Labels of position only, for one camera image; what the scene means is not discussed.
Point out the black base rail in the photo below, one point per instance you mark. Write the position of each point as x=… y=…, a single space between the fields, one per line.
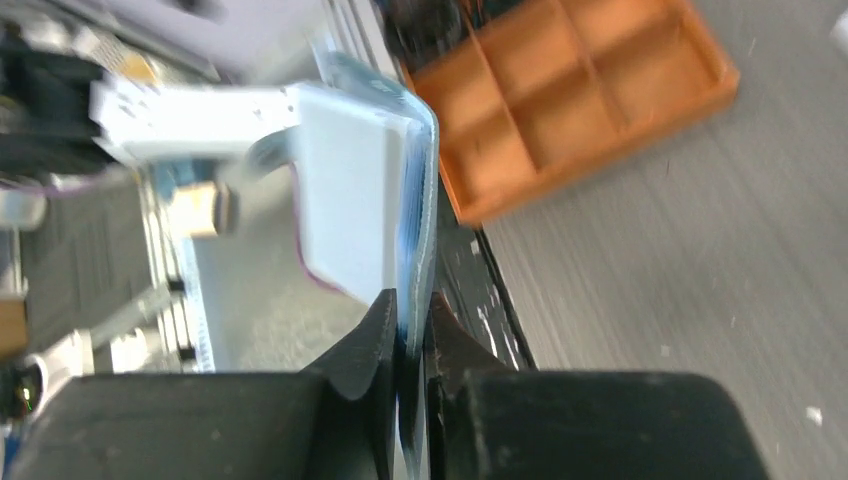
x=469 y=278

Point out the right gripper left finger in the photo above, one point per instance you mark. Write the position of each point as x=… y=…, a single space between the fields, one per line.
x=334 y=419

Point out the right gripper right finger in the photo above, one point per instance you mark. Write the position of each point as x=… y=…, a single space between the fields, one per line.
x=489 y=421

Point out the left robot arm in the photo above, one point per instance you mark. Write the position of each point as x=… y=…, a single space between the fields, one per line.
x=144 y=123

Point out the blue card holder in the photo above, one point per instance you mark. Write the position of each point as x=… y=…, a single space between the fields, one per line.
x=367 y=180

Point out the wooden compartment tray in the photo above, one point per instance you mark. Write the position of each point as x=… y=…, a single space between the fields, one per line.
x=553 y=91

